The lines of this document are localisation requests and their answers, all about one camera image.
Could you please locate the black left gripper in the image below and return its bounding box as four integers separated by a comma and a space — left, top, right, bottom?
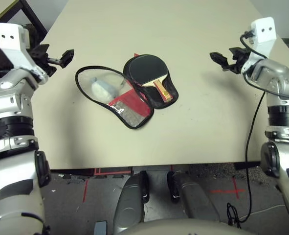
28, 44, 75, 76

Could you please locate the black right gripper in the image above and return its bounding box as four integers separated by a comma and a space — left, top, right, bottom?
209, 47, 250, 74

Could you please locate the black rubber ping-pong paddle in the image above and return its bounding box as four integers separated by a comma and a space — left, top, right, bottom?
129, 55, 172, 103

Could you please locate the black red paddle case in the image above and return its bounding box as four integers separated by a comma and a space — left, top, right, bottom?
75, 52, 179, 130

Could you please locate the dark framed side table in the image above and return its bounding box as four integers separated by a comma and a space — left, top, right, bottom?
0, 0, 48, 40

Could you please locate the red floor tape cross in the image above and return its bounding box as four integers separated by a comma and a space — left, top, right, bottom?
209, 177, 245, 199

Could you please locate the grey right robot leg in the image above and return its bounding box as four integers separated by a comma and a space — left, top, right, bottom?
167, 171, 221, 222

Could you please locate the grey robot leg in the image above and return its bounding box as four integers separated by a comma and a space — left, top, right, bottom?
167, 171, 221, 222
113, 170, 150, 231

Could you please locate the grey left robot leg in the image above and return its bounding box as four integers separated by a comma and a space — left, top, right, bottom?
113, 170, 150, 231

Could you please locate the grey robot torso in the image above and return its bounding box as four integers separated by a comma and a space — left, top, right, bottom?
124, 217, 235, 235

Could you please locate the grey blue rectangular block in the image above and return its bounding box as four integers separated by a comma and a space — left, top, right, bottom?
94, 221, 109, 235

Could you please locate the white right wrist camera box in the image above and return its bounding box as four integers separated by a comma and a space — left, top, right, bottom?
246, 16, 276, 59

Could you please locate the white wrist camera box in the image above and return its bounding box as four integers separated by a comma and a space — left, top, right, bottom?
0, 23, 49, 85
246, 16, 276, 59

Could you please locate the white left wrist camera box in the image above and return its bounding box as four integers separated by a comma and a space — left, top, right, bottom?
0, 23, 49, 85

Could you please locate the thin white floor cable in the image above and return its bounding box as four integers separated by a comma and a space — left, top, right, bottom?
237, 205, 286, 220

